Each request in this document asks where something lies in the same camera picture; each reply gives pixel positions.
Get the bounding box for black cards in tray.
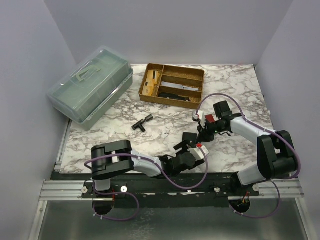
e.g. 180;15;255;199
158;92;191;102

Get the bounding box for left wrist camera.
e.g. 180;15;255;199
188;145;209;161

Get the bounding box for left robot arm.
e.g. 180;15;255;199
84;140;209;192

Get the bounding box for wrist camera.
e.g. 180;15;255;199
188;145;209;161
192;110;206;128

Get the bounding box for black leather card holder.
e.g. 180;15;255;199
182;132;197;148

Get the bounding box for aluminium extrusion rail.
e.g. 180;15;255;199
39;180;93;201

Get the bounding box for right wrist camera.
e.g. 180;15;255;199
192;110;206;128

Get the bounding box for black mounting base rail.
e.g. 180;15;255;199
49;172;304;209

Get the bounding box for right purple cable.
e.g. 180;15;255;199
196;93;301;219

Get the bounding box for red leather card holder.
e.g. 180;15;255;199
205;114;215;123

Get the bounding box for purple cable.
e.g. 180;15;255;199
196;93;301;219
84;147;209;221

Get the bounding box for white cards in tray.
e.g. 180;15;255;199
161;81;200;92

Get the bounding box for gold cards in tray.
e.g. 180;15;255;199
142;70;160;96

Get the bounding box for black T-shaped tool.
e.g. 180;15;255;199
131;114;154;133

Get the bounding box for woven wicker organizer tray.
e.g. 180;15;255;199
138;63;205;110

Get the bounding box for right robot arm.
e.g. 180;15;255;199
192;101;299;186

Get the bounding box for green plastic storage box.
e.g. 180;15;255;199
47;46;134;131

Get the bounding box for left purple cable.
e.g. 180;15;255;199
84;147;209;221

